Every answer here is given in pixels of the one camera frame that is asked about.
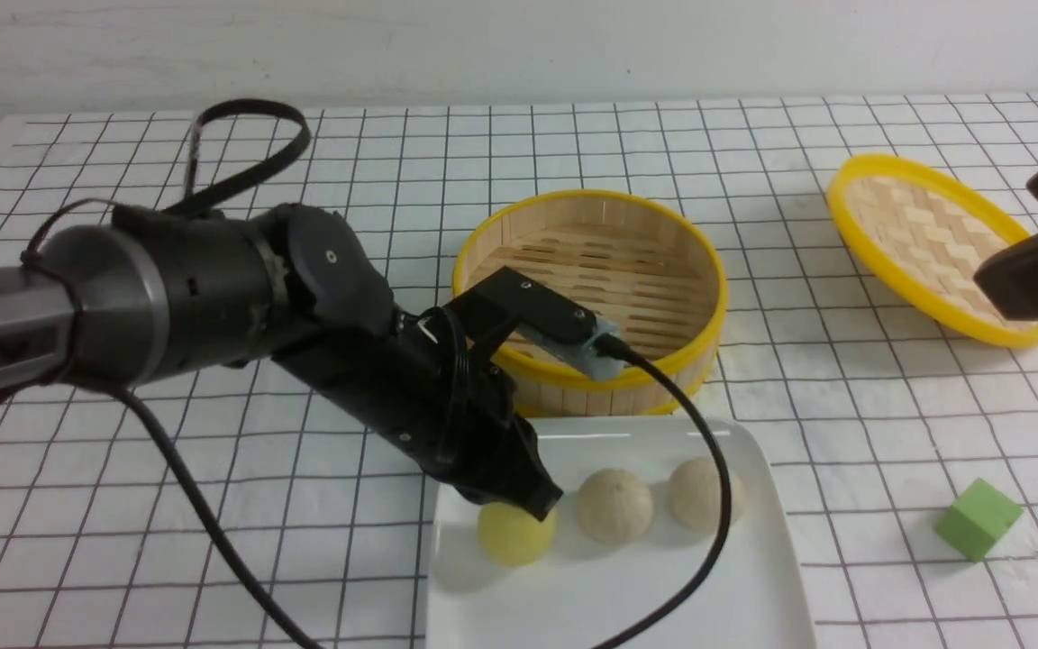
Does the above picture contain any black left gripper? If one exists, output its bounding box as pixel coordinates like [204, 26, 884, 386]
[273, 306, 563, 521]

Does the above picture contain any yellow steamed bun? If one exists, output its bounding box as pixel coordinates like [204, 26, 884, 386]
[475, 504, 559, 568]

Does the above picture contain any beige steamed bun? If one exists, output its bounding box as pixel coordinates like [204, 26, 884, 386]
[667, 457, 722, 535]
[576, 468, 654, 546]

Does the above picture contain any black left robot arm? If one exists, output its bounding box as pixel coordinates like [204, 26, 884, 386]
[0, 202, 563, 520]

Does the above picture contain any white square plate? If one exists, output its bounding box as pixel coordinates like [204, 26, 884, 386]
[427, 416, 816, 648]

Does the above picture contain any woven bamboo steamer lid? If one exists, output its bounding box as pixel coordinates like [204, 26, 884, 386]
[825, 153, 1038, 348]

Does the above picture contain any checkered white tablecloth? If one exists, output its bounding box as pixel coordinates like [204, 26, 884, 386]
[0, 90, 1038, 649]

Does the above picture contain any bamboo steamer basket yellow rim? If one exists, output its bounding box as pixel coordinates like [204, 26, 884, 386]
[452, 189, 728, 416]

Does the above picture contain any green foam cube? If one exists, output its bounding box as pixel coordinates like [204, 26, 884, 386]
[933, 478, 1025, 563]

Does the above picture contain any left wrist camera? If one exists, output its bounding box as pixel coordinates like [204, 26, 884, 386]
[446, 266, 624, 382]

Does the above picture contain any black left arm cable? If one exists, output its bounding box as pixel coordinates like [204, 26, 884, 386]
[0, 97, 734, 649]

